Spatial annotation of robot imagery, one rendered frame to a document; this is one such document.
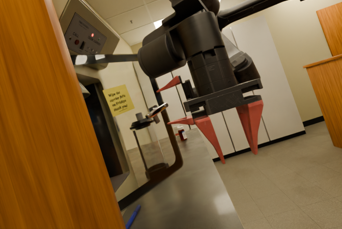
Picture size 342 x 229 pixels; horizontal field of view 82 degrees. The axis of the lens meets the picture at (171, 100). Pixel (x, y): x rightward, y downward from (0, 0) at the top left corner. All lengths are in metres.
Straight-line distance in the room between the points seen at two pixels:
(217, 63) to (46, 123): 0.31
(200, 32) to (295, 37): 4.44
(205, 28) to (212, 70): 0.06
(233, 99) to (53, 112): 0.31
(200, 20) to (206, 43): 0.03
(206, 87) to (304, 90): 4.36
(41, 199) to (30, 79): 0.22
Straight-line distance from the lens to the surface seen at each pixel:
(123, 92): 0.58
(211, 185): 0.62
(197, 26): 0.27
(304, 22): 4.84
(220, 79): 0.26
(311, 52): 4.75
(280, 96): 3.89
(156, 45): 0.30
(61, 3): 0.54
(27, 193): 0.47
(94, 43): 0.67
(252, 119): 0.27
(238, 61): 0.55
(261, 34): 3.94
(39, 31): 0.45
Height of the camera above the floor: 1.19
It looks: 2 degrees up
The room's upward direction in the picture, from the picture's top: 19 degrees counter-clockwise
